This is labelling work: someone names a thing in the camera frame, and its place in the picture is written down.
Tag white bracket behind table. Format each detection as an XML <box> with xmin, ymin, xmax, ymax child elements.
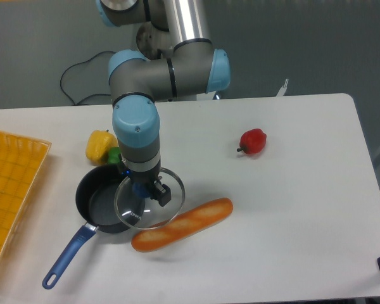
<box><xmin>276</xmin><ymin>79</ymin><xmax>289</xmax><ymax>97</ymax></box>

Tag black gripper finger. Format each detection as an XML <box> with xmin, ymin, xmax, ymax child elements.
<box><xmin>150</xmin><ymin>180</ymin><xmax>172</xmax><ymax>206</ymax></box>

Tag yellow toy bell pepper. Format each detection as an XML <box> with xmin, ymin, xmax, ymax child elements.
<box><xmin>85</xmin><ymin>130</ymin><xmax>118</xmax><ymax>165</ymax></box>

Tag red toy bell pepper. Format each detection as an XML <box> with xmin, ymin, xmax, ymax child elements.
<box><xmin>237</xmin><ymin>129</ymin><xmax>267</xmax><ymax>155</ymax></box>

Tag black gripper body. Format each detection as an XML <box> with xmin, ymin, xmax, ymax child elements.
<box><xmin>117</xmin><ymin>160</ymin><xmax>161</xmax><ymax>185</ymax></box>

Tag black cable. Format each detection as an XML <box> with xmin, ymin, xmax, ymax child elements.
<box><xmin>60</xmin><ymin>50</ymin><xmax>117</xmax><ymax>106</ymax></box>

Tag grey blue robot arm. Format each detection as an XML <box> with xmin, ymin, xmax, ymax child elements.
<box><xmin>96</xmin><ymin>1</ymin><xmax>231</xmax><ymax>206</ymax></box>

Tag yellow woven basket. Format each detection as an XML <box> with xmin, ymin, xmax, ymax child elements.
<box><xmin>0</xmin><ymin>130</ymin><xmax>51</xmax><ymax>260</ymax></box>

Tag green toy pepper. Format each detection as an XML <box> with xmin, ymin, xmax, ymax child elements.
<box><xmin>106</xmin><ymin>146</ymin><xmax>121</xmax><ymax>164</ymax></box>

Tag glass pan lid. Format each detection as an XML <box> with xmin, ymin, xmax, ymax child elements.
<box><xmin>114</xmin><ymin>167</ymin><xmax>186</xmax><ymax>231</ymax></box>

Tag toy baguette bread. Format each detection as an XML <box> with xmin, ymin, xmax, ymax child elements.
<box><xmin>131</xmin><ymin>198</ymin><xmax>233</xmax><ymax>253</ymax></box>

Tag black pan blue handle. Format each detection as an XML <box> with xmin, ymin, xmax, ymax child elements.
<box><xmin>42</xmin><ymin>164</ymin><xmax>129</xmax><ymax>289</ymax></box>

